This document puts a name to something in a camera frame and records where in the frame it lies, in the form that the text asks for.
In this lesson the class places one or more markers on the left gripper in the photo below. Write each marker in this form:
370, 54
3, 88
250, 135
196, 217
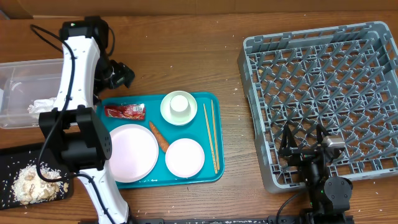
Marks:
123, 72

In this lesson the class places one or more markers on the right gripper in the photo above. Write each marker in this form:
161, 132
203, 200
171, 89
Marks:
288, 147

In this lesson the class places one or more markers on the red snack wrapper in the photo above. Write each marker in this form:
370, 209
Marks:
136, 112

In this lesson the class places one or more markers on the white tissue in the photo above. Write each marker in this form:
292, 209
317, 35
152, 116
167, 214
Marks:
41, 106

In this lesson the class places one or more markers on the large white plate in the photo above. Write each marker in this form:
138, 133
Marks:
135, 153

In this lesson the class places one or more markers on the rice and peanut pile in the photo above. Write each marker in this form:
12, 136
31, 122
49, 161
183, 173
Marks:
29, 188

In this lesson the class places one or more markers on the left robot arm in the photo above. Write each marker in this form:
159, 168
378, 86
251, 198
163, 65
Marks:
73, 132

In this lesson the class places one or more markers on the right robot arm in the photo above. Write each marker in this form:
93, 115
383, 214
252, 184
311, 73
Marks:
329, 196

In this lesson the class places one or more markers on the grey dishwasher rack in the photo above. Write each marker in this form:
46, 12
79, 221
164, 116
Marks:
342, 77

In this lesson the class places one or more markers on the white saucer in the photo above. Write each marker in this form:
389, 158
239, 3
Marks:
178, 119

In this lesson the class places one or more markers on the white cup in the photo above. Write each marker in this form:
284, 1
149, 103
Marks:
179, 104

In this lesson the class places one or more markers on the teal plastic tray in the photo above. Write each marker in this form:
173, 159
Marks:
196, 129

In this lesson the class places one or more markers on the orange carrot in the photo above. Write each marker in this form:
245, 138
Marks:
162, 142

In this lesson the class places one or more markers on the clear plastic bin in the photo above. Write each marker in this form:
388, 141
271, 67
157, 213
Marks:
24, 82

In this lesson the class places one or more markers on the right wooden chopstick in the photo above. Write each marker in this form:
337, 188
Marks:
215, 136

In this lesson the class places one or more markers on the wooden chopstick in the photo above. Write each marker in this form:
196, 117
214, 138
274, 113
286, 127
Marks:
215, 136
210, 139

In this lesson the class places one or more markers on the left wooden chopstick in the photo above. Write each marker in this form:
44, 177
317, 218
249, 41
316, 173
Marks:
210, 139

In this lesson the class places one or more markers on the small white plate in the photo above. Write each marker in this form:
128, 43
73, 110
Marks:
184, 158

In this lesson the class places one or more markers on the black tray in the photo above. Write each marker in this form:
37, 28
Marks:
16, 159

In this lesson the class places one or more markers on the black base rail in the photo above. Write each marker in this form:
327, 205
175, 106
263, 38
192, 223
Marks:
217, 221

